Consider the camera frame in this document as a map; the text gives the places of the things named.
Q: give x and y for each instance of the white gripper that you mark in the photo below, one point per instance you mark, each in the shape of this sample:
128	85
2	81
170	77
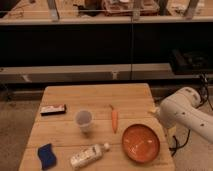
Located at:
159	115

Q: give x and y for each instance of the orange ceramic bowl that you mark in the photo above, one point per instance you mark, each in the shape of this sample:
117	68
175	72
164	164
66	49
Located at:
140	143

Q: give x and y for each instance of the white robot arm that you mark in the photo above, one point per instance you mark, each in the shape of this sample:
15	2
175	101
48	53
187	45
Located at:
182	107

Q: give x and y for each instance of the orange carrot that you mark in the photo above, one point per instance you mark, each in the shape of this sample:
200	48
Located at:
114	118

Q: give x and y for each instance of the black device on shelf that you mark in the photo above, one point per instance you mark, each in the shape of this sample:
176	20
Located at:
191	63

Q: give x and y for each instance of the clear plastic cup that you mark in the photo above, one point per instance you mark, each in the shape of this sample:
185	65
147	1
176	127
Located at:
84	120

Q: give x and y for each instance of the white plastic bottle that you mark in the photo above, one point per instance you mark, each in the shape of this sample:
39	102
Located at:
89	155

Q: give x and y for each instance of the blue sponge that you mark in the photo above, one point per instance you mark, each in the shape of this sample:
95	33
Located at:
46	156

